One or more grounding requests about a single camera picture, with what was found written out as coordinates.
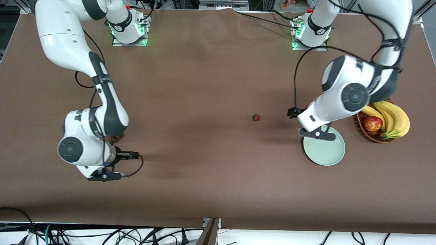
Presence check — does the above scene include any colourful toy pile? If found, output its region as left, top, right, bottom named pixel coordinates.
left=281, top=0, right=315, bottom=9

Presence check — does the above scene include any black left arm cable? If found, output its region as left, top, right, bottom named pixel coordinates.
left=294, top=0, right=409, bottom=109

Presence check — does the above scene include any brown wooden post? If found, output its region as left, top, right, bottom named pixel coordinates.
left=197, top=218, right=220, bottom=245

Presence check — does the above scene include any teal cable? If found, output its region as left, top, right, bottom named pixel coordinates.
left=44, top=224, right=55, bottom=245

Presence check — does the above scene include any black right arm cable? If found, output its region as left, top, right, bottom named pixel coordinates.
left=75, top=29, right=144, bottom=178

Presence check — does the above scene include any yellow banana bunch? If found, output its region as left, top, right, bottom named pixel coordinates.
left=361, top=101, right=410, bottom=140

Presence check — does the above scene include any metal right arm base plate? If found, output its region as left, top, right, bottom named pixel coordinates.
left=112, top=34, right=149, bottom=46

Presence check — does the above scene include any black looping cable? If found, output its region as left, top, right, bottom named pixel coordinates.
left=0, top=207, right=38, bottom=245

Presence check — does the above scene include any large table cover sheet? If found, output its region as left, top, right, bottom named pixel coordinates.
left=0, top=7, right=436, bottom=235

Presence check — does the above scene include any red yellow apple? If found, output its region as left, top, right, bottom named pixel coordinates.
left=363, top=116, right=384, bottom=132

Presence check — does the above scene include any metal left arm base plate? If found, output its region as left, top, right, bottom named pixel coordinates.
left=292, top=37, right=328, bottom=51

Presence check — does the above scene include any grey device box with ports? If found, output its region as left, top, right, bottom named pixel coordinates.
left=199, top=0, right=250, bottom=11

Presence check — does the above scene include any black cable on table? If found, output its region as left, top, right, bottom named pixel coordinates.
left=233, top=10, right=300, bottom=30

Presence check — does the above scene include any silver metal bracket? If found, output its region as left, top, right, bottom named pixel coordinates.
left=202, top=217, right=222, bottom=229

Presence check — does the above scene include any brown wicker basket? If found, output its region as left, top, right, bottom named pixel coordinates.
left=354, top=98, right=399, bottom=144

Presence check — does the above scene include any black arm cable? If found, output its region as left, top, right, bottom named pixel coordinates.
left=75, top=29, right=144, bottom=178
left=294, top=0, right=409, bottom=109

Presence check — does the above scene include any light green round plate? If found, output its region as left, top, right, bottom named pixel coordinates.
left=303, top=125, right=346, bottom=166

